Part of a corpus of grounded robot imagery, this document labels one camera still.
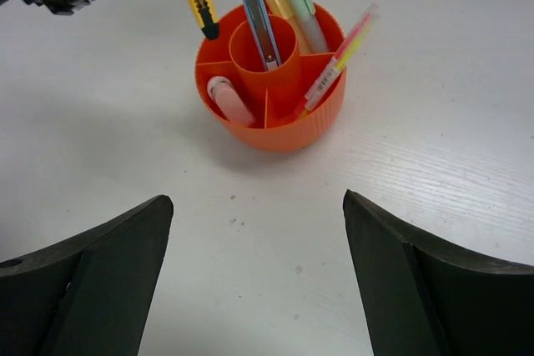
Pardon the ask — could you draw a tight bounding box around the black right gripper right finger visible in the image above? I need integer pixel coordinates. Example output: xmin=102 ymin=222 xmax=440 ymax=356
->
xmin=343 ymin=191 xmax=533 ymax=355

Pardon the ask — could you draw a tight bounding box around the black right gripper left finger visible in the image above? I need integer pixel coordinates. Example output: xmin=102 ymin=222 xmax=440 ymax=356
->
xmin=1 ymin=195 xmax=174 ymax=355

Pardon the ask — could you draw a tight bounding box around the blue grey marker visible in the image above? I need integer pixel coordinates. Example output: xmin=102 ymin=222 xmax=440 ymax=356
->
xmin=243 ymin=0 xmax=281 ymax=71

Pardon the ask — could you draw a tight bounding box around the green pastel highlighter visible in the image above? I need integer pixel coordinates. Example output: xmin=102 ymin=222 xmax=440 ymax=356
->
xmin=288 ymin=0 xmax=329 ymax=53

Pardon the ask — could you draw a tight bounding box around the pink pen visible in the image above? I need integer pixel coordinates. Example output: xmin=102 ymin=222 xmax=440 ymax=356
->
xmin=294 ymin=3 xmax=379 ymax=119

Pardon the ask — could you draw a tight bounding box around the orange round divided container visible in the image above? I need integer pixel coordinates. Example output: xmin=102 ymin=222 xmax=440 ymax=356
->
xmin=194 ymin=6 xmax=347 ymax=152

